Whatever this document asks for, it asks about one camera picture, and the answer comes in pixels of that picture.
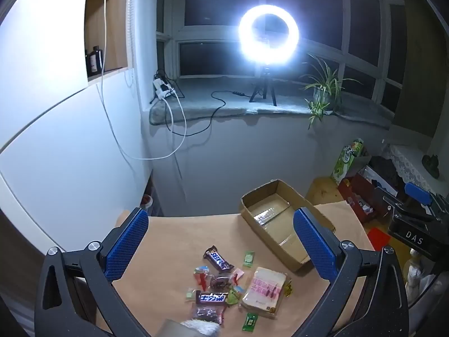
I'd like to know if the black cable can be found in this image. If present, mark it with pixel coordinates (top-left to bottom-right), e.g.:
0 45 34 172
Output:
168 89 251 137

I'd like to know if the bright red box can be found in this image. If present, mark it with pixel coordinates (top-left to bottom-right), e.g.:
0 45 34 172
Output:
337 177 355 201

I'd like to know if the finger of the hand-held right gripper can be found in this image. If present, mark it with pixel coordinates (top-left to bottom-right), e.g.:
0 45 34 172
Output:
404 182 443 211
372 187 434 222

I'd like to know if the green carton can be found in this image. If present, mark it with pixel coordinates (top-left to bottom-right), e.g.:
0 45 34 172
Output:
331 138 365 185

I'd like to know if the white knitted cloth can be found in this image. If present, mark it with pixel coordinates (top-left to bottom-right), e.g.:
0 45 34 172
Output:
405 249 443 302

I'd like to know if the green sachet white label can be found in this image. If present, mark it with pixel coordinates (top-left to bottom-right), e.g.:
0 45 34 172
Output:
242 312 259 333

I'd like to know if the wooden shelf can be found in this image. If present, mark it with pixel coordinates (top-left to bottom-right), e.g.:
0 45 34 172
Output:
85 0 129 85

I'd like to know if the brown chocolate bar white print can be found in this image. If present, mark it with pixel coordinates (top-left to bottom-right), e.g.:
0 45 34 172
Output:
203 246 235 272

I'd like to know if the yellow jelly cup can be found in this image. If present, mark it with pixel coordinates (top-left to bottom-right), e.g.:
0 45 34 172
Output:
227 285 245 307

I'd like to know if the silver foil packet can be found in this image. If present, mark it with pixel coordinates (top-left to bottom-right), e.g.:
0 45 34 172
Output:
156 319 221 337

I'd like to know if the white window frame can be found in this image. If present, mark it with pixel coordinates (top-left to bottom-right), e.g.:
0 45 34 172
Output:
156 0 407 106

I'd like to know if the red white container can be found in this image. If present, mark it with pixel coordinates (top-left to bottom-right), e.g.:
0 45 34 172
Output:
140 193 154 215

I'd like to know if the potted spider plant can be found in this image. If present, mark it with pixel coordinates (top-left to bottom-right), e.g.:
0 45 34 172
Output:
298 54 363 130

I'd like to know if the dark bottle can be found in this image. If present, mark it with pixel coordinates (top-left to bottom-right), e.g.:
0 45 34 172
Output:
89 45 103 76

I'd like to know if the dark clothing pile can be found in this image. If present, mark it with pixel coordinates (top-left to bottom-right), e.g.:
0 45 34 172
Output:
368 154 400 186

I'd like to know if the brown paper sheet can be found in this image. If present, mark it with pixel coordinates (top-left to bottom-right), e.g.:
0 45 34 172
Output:
93 200 376 337

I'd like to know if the brown chocolate bar blue print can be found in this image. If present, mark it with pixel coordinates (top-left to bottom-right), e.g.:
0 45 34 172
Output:
194 291 229 306

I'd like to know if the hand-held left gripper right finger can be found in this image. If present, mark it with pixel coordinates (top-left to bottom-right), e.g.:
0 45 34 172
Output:
293 207 410 337

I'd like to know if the red paper sheet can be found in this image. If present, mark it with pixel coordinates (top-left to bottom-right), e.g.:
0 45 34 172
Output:
368 227 390 250

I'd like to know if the olive curtain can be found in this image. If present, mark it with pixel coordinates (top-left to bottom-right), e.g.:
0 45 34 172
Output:
389 0 449 137

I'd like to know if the sliced bread packet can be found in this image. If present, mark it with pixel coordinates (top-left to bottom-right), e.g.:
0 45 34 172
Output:
239 267 288 318

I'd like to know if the ring light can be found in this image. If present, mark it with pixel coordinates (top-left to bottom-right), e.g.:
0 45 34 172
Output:
239 4 300 67

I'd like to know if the clear dried fruit packet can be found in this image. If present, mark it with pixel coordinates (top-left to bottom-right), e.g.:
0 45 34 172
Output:
196 270 242 293
192 305 227 324

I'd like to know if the dark figurine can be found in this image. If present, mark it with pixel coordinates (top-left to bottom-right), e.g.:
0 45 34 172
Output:
422 154 441 179

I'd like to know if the white ribbed pipe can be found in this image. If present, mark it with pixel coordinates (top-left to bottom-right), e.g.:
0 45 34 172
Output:
127 0 141 74

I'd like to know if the white power strip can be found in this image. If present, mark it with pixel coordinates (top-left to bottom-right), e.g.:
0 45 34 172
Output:
152 78 178 101

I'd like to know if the cardboard box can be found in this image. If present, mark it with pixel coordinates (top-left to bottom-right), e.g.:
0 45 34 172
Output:
239 179 336 272

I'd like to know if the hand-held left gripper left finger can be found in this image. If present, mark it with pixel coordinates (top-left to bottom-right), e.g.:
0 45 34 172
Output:
34 207 151 337

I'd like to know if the dark red box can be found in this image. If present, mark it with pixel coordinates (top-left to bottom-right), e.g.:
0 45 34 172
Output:
347 174 379 223

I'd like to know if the white lace cloth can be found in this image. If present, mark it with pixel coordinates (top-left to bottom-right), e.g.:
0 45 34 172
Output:
381 144 443 193

